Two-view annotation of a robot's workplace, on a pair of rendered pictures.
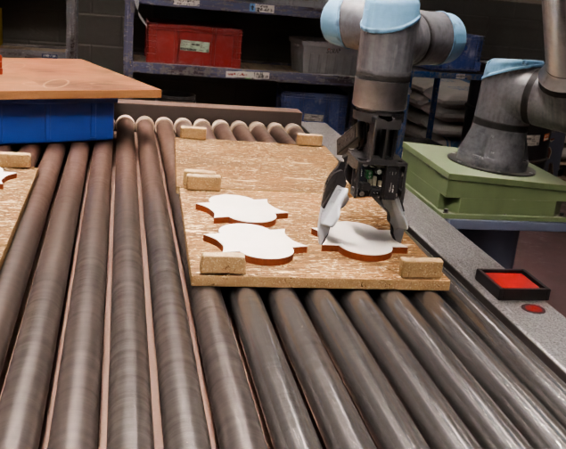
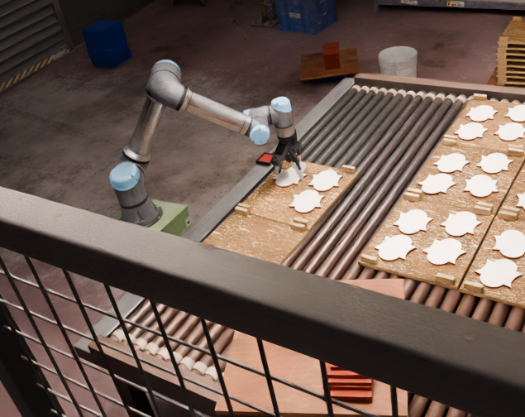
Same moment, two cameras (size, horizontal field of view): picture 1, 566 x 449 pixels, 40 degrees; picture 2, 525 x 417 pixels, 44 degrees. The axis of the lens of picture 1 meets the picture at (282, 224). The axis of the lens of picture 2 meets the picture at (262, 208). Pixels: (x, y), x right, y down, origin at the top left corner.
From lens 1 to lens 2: 3.31 m
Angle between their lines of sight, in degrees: 108
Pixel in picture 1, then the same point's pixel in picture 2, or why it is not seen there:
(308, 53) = not seen: outside the picture
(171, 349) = (383, 155)
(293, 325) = (346, 158)
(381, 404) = (353, 136)
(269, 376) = (368, 146)
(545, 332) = not seen: hidden behind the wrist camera
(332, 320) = (334, 158)
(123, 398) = (403, 146)
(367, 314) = (322, 158)
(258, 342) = (360, 155)
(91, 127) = not seen: hidden behind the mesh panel
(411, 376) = (338, 141)
